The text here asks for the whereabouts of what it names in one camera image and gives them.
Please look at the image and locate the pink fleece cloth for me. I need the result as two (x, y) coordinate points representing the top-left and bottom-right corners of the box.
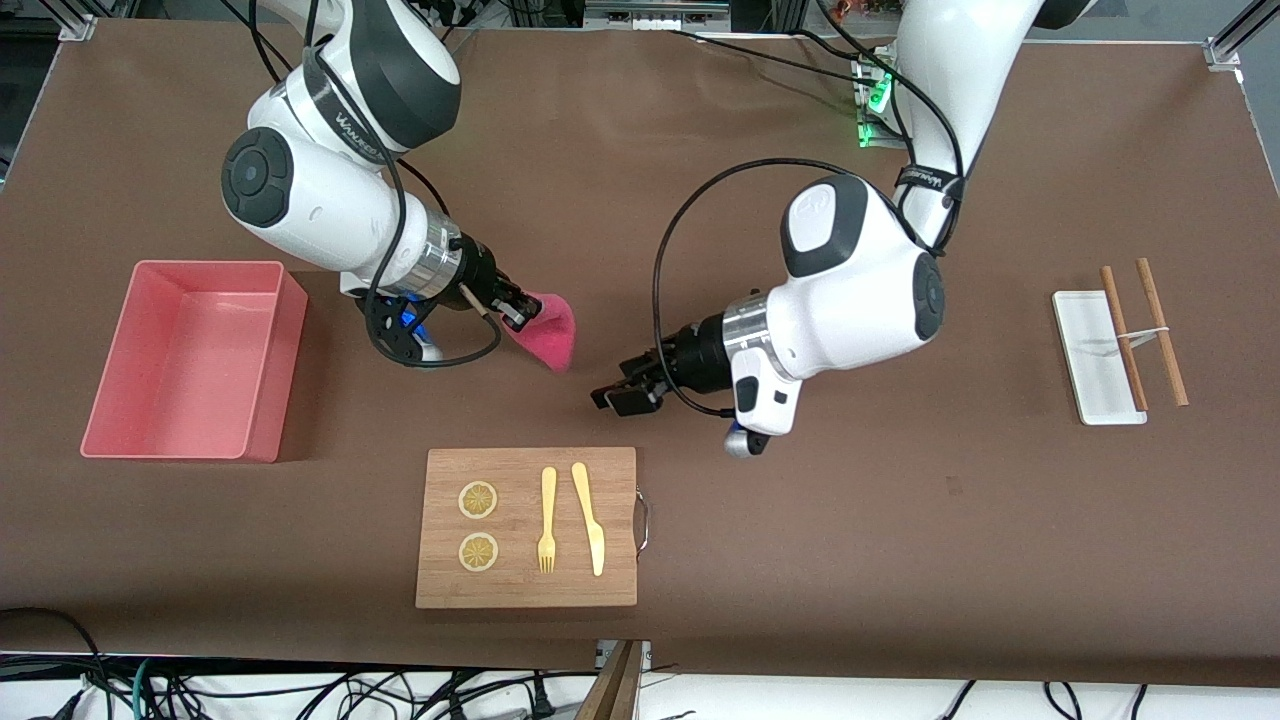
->
(500, 291), (580, 375)

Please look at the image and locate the yellow plastic knife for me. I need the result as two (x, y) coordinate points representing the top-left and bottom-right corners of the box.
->
(571, 461), (606, 578)

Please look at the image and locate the yellow plastic fork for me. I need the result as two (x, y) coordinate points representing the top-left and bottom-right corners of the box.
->
(537, 466), (559, 575)

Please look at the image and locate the wooden cutting board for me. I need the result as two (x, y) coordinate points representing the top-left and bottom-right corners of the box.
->
(415, 447), (639, 609)

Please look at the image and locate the pink plastic bin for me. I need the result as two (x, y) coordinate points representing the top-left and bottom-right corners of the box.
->
(80, 260), (309, 464)

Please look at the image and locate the grey metal box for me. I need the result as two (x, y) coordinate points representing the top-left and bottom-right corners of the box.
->
(584, 0), (733, 33)

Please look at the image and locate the white rectangular rack base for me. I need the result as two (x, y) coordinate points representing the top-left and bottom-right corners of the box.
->
(1052, 290), (1149, 427)

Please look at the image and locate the brown wooden rod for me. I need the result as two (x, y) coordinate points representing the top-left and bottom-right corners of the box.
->
(1134, 257), (1191, 408)
(1100, 265), (1150, 414)

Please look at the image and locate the brown wooden post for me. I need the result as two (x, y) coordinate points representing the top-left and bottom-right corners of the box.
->
(577, 640), (643, 720)

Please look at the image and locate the black cable on table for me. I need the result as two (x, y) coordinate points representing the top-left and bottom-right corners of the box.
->
(664, 28), (896, 89)

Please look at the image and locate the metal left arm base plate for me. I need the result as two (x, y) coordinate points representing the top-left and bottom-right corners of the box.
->
(850, 45), (906, 151)

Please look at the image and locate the black floor cable loop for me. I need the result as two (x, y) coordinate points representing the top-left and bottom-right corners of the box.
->
(0, 606), (113, 720)

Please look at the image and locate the aluminium frame profile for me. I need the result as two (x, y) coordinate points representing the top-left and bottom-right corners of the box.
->
(1203, 0), (1280, 71)

